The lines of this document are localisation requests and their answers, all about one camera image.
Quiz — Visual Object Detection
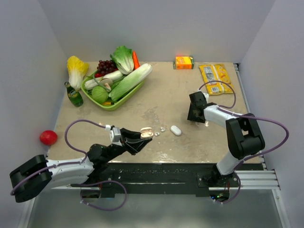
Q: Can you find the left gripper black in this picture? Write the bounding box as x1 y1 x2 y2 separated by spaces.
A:
104 128 152 162

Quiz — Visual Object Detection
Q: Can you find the beige earbud charging case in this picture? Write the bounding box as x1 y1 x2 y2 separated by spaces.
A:
140 127 154 139

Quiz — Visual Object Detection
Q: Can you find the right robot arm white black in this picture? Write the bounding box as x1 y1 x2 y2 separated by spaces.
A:
187 92 265 187

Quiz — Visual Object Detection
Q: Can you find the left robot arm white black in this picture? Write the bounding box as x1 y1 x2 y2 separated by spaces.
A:
9 125 154 203

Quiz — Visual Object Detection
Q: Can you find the white charging case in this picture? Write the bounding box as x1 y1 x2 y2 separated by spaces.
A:
170 125 182 136

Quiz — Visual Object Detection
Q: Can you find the green plastic basket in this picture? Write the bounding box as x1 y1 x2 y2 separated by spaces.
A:
81 71 145 111

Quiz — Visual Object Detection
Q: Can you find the yellow snack packet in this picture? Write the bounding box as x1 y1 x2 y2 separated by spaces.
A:
199 64 233 95

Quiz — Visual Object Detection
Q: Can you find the orange juice box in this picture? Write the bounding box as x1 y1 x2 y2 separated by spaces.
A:
173 56 194 70

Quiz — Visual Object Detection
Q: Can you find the round green cabbage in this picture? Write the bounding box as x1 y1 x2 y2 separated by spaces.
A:
91 86 108 104

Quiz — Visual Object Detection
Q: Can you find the long green napa cabbage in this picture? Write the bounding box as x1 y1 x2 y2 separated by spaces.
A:
109 63 152 101

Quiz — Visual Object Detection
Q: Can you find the beige mushroom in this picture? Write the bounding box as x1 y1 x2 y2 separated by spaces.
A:
99 78 113 92

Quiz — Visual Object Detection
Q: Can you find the white radish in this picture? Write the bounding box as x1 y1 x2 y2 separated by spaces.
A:
84 70 124 92

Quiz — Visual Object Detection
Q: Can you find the green glass bottle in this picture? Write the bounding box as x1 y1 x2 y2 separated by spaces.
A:
64 82 84 107

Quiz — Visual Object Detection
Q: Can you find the red chili pepper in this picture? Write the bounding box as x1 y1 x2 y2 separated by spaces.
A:
95 72 104 78

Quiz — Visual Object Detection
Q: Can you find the orange carrot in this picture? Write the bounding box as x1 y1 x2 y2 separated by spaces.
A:
133 51 140 70

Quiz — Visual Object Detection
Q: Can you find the purple grapes bunch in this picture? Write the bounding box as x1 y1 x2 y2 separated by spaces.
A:
96 60 118 75

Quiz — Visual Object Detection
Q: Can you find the green lettuce head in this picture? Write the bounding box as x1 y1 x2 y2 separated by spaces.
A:
110 46 134 75

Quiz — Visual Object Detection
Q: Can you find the red tomato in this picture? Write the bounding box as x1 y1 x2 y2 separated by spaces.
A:
39 130 58 146

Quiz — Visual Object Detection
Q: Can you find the yellow napa cabbage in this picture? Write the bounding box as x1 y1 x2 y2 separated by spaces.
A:
67 56 89 90

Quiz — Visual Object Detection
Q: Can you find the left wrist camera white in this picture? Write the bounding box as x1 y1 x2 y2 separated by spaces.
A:
105 124 122 146

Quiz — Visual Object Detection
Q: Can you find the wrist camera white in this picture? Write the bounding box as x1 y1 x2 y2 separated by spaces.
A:
203 93 209 102
105 124 122 146

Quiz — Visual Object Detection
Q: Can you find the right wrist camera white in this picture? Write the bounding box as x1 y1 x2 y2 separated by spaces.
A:
203 93 209 102

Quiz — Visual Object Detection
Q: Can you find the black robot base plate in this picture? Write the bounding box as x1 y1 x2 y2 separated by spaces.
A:
85 163 238 197

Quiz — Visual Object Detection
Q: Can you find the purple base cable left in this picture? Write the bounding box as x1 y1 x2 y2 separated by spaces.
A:
79 180 128 211

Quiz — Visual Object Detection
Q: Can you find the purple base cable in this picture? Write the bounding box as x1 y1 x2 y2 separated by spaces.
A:
79 180 128 211
212 174 242 205

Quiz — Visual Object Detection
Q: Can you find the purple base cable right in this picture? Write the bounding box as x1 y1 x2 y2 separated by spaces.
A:
212 174 242 205

